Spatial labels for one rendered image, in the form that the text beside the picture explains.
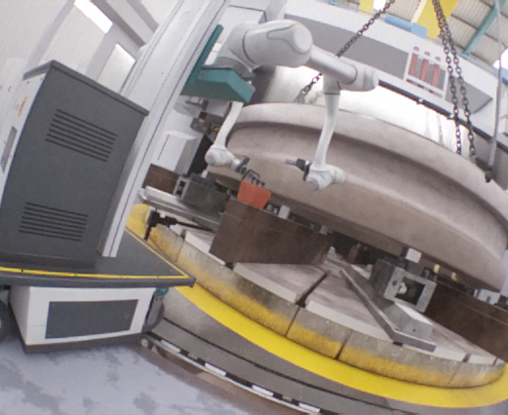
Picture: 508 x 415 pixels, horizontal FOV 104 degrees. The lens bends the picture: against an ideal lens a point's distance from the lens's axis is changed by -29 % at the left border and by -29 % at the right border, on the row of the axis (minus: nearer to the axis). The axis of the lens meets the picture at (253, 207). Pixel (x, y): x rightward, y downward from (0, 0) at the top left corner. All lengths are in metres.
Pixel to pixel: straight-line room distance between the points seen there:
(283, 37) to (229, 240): 1.18
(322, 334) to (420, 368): 0.76
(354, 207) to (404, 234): 0.46
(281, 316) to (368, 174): 1.35
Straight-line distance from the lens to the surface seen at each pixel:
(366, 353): 1.86
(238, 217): 1.67
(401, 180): 2.46
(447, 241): 2.48
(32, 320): 0.88
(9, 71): 10.88
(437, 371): 2.20
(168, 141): 5.91
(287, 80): 6.13
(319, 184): 1.48
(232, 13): 5.48
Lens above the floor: 0.70
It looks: 1 degrees down
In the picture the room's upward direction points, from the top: 22 degrees clockwise
